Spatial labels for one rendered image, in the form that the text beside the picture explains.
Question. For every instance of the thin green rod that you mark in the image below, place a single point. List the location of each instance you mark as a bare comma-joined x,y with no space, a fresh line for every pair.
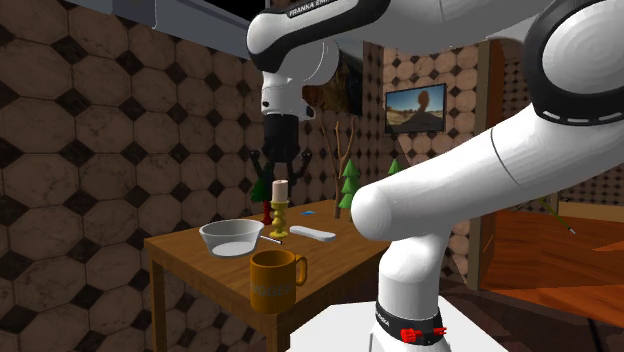
558,217

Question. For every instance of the white candle on yellow candlestick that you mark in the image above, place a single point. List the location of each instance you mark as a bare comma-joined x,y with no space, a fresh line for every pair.
280,209

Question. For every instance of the landscape wall picture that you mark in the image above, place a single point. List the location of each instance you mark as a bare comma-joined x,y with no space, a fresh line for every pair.
414,109

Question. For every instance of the white remote control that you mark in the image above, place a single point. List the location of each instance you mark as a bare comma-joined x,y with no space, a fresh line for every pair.
312,233

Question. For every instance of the small green toy tree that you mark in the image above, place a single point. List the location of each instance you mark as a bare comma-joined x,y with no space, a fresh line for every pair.
395,168

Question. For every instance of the small flat blue thing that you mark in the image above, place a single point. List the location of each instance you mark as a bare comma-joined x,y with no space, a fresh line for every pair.
307,213

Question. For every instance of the large green toy tree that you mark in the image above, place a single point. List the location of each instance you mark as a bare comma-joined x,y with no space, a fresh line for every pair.
350,187

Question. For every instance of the thin silver pen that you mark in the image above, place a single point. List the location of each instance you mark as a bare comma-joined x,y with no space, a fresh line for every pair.
271,239

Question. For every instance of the wooden table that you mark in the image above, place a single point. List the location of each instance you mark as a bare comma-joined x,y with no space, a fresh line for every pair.
336,263

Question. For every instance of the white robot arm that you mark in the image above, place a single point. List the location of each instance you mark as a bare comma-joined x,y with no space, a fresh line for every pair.
487,180

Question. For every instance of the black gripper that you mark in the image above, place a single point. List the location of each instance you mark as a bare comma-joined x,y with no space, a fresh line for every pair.
282,136

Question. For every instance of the orange mug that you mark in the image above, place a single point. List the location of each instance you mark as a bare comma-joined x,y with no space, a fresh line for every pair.
273,287

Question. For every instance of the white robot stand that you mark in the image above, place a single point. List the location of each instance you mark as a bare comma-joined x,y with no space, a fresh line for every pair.
336,326

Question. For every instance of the clear glass bowl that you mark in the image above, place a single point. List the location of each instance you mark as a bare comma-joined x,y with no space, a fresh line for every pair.
231,236

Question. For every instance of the green cone on red stand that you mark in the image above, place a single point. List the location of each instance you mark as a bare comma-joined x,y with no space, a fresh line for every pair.
261,192

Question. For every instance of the bare brown branch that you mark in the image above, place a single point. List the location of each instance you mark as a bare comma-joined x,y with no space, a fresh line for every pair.
338,200

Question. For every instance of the wooden door frame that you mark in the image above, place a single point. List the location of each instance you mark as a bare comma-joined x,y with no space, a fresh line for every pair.
482,146

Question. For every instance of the dark wall picture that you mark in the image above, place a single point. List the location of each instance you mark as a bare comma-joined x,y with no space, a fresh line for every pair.
348,90

